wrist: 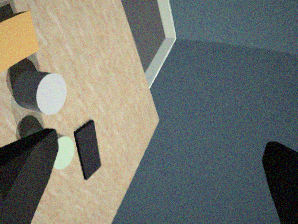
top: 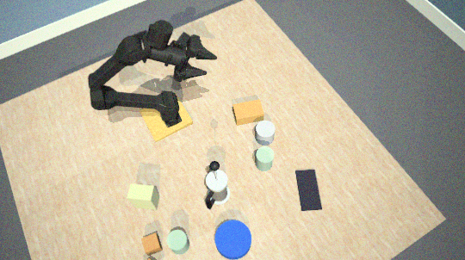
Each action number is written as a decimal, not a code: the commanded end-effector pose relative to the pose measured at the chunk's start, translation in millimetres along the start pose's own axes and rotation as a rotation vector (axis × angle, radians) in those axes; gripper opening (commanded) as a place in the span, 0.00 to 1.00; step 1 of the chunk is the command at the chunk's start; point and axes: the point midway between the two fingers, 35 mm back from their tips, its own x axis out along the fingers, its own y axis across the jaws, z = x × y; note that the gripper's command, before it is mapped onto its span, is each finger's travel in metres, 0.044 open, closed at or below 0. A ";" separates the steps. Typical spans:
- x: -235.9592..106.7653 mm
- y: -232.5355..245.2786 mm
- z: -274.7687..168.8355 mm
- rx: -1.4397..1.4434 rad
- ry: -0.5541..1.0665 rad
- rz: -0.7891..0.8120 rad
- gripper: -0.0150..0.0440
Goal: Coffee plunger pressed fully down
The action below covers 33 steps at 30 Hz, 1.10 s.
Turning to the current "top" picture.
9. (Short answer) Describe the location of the blue flat disc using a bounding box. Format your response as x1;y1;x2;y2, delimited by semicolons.
215;220;251;259

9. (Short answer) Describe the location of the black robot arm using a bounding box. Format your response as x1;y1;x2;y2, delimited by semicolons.
88;20;182;127

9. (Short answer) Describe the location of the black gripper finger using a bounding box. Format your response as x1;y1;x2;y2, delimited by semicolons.
183;63;207;80
195;39;217;60

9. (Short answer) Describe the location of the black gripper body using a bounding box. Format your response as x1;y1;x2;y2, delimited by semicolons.
162;34;200;82

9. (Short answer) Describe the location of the dark grey flat rectangle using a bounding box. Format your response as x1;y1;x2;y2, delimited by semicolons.
295;170;322;211

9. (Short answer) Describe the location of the dark grey cylinder with light top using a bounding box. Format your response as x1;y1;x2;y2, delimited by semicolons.
255;121;276;145

